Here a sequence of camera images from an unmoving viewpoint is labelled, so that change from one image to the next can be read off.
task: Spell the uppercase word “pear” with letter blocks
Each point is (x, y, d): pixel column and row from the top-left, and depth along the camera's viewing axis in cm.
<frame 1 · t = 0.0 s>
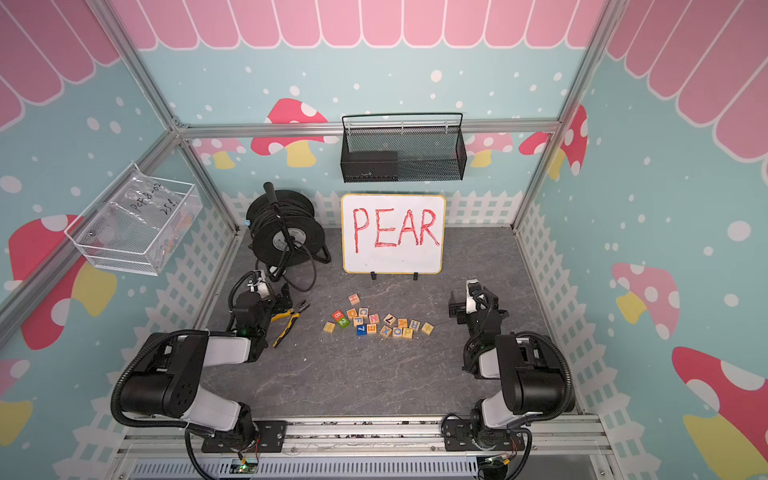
left hand: (273, 289, 94), fingers open
right hand: (469, 289, 91), fingers open
white board with PEAR: (386, 233, 102), point 15 cm above the table
yellow black pliers: (294, 313, 97), point 2 cm above the table
red letter block far: (354, 299, 101), on the table
green letter block: (343, 322, 96), on the table
red letter block: (337, 315, 96), point 2 cm above the table
wooden block far right: (427, 328, 94), point 2 cm above the table
blue letter block: (361, 330, 94), on the table
wooden block left: (329, 327, 94), point 2 cm above the table
wooden block black letter: (390, 319, 96), point 2 cm above the table

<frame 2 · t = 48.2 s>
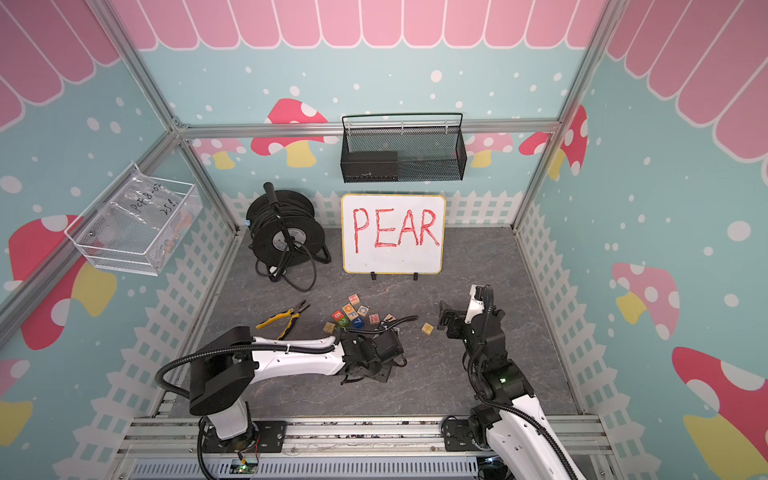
left hand: (380, 372, 84), fingers open
right hand: (455, 303, 78), fingers open
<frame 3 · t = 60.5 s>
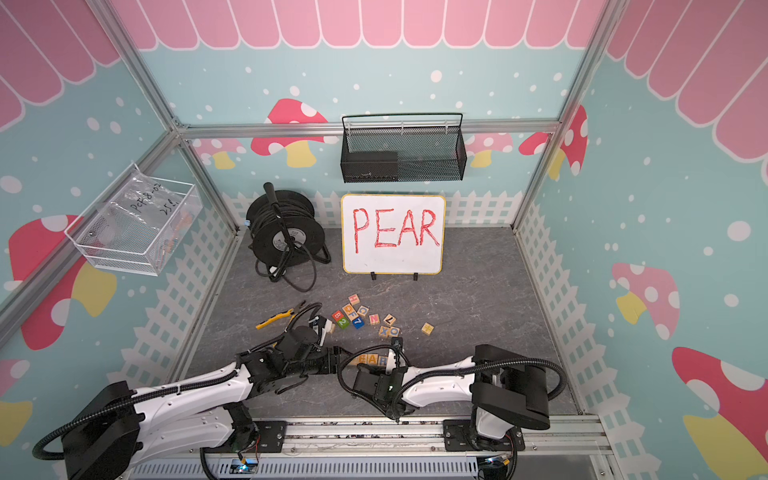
left hand: (344, 363, 82), fingers open
right hand: (390, 379, 85), fingers open
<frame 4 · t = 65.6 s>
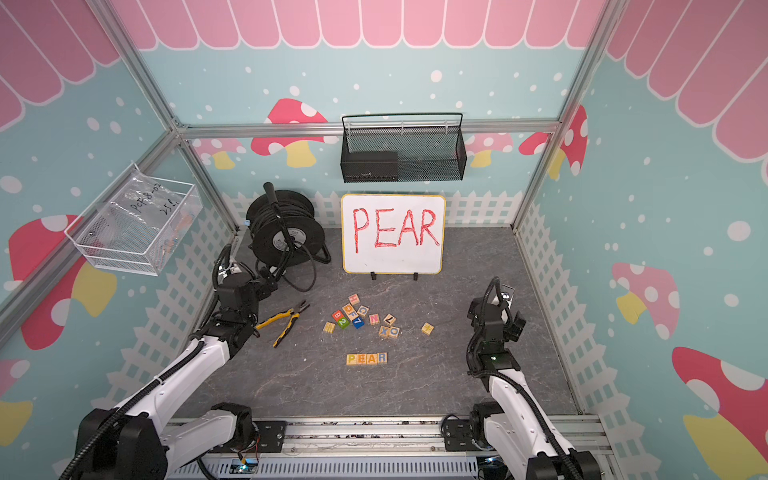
left hand: (253, 279, 84), fingers open
right hand: (497, 303, 84), fingers open
wooden letter block P: (351, 359, 88), on the table
